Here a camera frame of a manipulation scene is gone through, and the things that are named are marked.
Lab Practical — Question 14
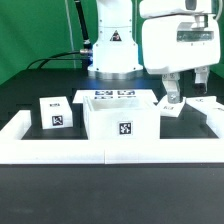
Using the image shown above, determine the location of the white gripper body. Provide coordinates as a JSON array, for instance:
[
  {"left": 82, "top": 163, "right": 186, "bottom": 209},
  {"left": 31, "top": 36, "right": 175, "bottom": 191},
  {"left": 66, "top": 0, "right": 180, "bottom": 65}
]
[{"left": 142, "top": 15, "right": 221, "bottom": 74}]

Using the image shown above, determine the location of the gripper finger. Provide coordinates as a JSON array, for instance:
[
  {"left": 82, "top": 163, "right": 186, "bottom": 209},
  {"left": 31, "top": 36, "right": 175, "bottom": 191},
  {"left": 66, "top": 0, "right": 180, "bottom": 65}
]
[
  {"left": 195, "top": 66, "right": 209, "bottom": 94},
  {"left": 162, "top": 73, "right": 181, "bottom": 103}
]

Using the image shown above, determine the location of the white cabinet body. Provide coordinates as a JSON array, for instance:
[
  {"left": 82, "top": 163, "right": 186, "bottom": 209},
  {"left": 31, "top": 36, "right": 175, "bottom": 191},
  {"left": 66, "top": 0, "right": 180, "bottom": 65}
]
[{"left": 83, "top": 96, "right": 160, "bottom": 140}]

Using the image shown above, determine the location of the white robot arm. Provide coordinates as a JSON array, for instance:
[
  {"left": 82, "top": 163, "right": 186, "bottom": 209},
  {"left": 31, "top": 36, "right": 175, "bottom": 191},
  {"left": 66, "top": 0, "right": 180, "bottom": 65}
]
[{"left": 88, "top": 0, "right": 220, "bottom": 103}]

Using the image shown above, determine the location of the white base tag plate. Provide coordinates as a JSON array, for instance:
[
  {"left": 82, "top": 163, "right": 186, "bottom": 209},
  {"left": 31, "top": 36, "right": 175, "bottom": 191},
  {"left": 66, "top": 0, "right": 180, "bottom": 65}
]
[{"left": 73, "top": 89, "right": 158, "bottom": 104}]

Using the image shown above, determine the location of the small white tagged box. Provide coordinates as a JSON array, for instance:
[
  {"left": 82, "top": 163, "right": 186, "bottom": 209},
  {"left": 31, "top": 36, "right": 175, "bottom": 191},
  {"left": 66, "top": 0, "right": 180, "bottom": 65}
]
[{"left": 39, "top": 96, "right": 73, "bottom": 129}]

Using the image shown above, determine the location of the white U-shaped foam fence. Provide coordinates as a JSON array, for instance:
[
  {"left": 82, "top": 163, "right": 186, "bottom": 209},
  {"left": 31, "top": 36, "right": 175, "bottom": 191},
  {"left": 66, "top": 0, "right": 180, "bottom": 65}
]
[{"left": 0, "top": 110, "right": 224, "bottom": 164}]

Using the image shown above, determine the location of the black thick hose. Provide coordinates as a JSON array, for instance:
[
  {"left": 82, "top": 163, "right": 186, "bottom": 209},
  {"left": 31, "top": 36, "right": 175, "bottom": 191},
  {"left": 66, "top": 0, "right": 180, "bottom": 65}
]
[{"left": 73, "top": 0, "right": 92, "bottom": 48}]

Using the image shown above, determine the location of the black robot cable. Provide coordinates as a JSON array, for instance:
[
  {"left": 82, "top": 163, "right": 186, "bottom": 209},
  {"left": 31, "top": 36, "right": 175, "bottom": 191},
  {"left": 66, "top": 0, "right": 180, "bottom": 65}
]
[{"left": 26, "top": 48, "right": 93, "bottom": 70}]

